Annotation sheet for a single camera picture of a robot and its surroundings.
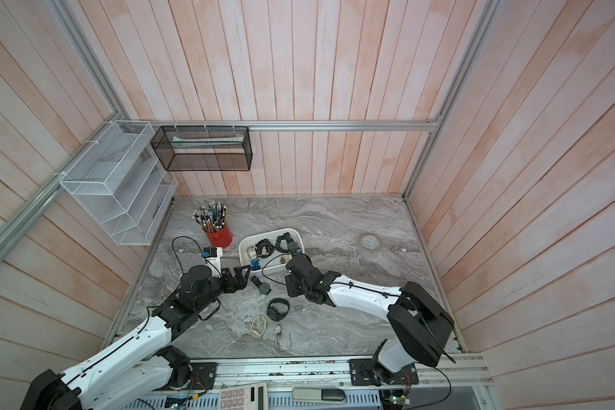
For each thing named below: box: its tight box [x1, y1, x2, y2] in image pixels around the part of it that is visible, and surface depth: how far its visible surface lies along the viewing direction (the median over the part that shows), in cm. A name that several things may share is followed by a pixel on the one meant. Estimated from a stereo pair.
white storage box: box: [238, 228, 306, 274], surface depth 102 cm
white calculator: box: [218, 381, 269, 410], surface depth 70 cm
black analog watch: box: [250, 275, 273, 296], surface depth 92 cm
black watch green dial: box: [275, 231, 301, 259], surface depth 103 cm
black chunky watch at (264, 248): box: [254, 238, 276, 259], surface depth 100 cm
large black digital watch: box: [266, 297, 291, 322], surface depth 87 cm
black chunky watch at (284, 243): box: [275, 232, 295, 253], surface depth 103 cm
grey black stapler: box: [292, 387, 346, 405], surface depth 69 cm
